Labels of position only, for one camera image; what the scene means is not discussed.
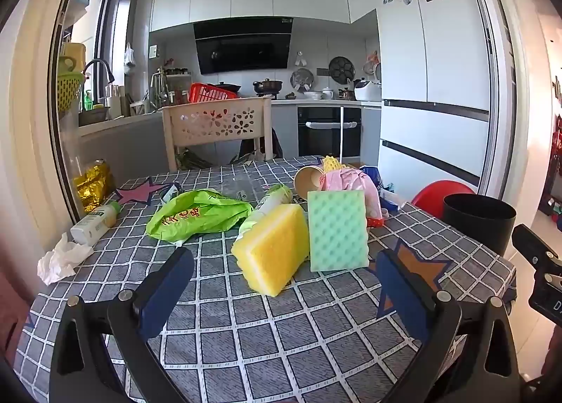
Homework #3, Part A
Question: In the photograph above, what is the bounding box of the yellow-green colander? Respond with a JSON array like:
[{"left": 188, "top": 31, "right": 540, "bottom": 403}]
[{"left": 56, "top": 71, "right": 85, "bottom": 113}]

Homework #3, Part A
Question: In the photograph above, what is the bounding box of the green plastic bag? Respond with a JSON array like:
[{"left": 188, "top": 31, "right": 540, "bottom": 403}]
[{"left": 146, "top": 189, "right": 255, "bottom": 242}]

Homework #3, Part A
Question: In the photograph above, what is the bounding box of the white rice cooker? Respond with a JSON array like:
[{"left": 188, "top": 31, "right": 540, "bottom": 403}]
[{"left": 354, "top": 79, "right": 382, "bottom": 102}]

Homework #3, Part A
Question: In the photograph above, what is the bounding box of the white refrigerator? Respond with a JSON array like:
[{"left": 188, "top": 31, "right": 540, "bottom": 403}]
[{"left": 378, "top": 0, "right": 497, "bottom": 199}]

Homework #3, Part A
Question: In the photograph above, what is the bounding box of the silver round steamer plate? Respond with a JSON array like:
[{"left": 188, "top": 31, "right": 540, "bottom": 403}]
[{"left": 290, "top": 68, "right": 314, "bottom": 92}]

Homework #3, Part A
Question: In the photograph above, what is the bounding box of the brown paper cup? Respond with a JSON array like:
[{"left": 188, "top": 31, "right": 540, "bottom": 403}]
[{"left": 293, "top": 165, "right": 326, "bottom": 202}]

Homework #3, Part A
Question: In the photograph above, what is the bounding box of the beige plastic chair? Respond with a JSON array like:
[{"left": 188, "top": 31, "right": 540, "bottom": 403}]
[{"left": 159, "top": 96, "right": 274, "bottom": 172}]

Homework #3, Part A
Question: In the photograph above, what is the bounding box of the gold foil bag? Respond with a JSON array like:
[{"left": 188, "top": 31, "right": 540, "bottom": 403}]
[{"left": 72, "top": 160, "right": 116, "bottom": 213}]

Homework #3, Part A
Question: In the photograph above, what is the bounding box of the crumpled blue white wrapper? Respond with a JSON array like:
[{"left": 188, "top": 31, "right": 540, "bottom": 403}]
[{"left": 159, "top": 184, "right": 182, "bottom": 204}]

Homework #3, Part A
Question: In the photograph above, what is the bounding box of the white bottle with green cap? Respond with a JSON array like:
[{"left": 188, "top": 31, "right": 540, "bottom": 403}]
[{"left": 70, "top": 201, "right": 123, "bottom": 245}]

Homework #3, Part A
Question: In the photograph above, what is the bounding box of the metal dish rack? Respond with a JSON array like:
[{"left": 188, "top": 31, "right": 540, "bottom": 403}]
[{"left": 149, "top": 70, "right": 170, "bottom": 112}]

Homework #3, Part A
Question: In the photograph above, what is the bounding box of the black round pan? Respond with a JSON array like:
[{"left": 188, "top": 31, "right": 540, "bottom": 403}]
[{"left": 328, "top": 56, "right": 355, "bottom": 82}]

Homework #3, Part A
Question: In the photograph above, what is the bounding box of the clear plastic wrapper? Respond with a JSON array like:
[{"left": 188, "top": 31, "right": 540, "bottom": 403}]
[{"left": 218, "top": 175, "right": 266, "bottom": 203}]

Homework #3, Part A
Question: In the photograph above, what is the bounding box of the green and white drink bottle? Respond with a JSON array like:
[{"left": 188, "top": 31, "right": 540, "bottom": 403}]
[{"left": 237, "top": 184, "right": 293, "bottom": 242}]

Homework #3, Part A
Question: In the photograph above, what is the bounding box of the black range hood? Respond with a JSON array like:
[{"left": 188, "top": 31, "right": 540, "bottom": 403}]
[{"left": 193, "top": 17, "right": 293, "bottom": 75}]

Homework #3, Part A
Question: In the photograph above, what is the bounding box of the red plastic stool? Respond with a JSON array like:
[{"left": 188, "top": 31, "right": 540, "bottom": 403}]
[{"left": 411, "top": 180, "right": 476, "bottom": 213}]

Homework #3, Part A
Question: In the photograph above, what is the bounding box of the blue snack packet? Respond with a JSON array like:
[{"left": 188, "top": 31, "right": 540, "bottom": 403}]
[{"left": 360, "top": 165, "right": 396, "bottom": 193}]

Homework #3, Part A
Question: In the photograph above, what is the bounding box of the crumpled white tissue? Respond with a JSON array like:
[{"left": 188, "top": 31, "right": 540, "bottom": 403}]
[{"left": 37, "top": 233, "right": 94, "bottom": 285}]

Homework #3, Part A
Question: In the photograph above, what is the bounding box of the grey checked tablecloth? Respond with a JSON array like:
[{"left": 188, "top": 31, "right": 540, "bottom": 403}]
[{"left": 13, "top": 155, "right": 518, "bottom": 403}]

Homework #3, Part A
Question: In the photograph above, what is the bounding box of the pink plastic bag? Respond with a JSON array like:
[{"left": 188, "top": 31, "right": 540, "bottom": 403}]
[{"left": 320, "top": 168, "right": 385, "bottom": 228}]

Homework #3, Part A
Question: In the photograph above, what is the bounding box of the metal basin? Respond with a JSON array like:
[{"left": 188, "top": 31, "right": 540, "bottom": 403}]
[{"left": 79, "top": 107, "right": 110, "bottom": 126}]

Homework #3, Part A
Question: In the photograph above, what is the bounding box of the yellow waffle cloth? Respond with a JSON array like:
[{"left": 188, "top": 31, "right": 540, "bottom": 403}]
[{"left": 322, "top": 156, "right": 358, "bottom": 173}]

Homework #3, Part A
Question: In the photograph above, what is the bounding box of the dark kitchen faucet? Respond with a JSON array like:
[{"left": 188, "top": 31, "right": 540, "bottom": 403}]
[{"left": 81, "top": 58, "right": 116, "bottom": 112}]

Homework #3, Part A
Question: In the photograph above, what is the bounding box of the black cooking pot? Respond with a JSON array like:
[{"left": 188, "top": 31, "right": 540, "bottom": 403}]
[{"left": 253, "top": 78, "right": 284, "bottom": 95}]

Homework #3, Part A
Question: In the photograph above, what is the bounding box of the black trash bin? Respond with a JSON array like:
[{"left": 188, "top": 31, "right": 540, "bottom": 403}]
[{"left": 443, "top": 193, "right": 517, "bottom": 257}]

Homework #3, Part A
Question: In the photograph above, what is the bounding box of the grey kitchen counter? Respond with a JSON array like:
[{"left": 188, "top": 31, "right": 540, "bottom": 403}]
[{"left": 79, "top": 98, "right": 383, "bottom": 171}]

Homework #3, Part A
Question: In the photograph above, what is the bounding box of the red plastic basket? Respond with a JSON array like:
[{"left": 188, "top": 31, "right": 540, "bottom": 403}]
[{"left": 189, "top": 82, "right": 233, "bottom": 104}]

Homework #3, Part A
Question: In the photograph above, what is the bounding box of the green sponge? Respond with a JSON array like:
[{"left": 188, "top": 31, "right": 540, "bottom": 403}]
[{"left": 307, "top": 189, "right": 368, "bottom": 273}]

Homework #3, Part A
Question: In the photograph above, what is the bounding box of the yellow sponge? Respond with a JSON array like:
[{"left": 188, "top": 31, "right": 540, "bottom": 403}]
[{"left": 231, "top": 203, "right": 309, "bottom": 297}]

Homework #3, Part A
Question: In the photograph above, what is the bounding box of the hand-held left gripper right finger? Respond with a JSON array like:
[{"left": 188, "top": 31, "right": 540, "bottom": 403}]
[{"left": 374, "top": 249, "right": 523, "bottom": 403}]

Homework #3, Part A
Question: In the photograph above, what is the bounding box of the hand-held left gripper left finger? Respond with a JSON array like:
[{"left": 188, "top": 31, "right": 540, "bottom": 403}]
[{"left": 48, "top": 246, "right": 195, "bottom": 403}]

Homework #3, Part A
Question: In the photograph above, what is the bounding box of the black bag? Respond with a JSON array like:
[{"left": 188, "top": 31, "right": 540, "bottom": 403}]
[{"left": 239, "top": 126, "right": 284, "bottom": 162}]

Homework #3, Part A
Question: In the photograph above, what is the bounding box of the black built-in oven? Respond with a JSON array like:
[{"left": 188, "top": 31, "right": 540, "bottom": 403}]
[{"left": 297, "top": 105, "right": 363, "bottom": 158}]

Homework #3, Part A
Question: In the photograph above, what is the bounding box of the yellow container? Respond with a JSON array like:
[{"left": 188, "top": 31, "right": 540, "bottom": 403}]
[{"left": 61, "top": 42, "right": 86, "bottom": 72}]

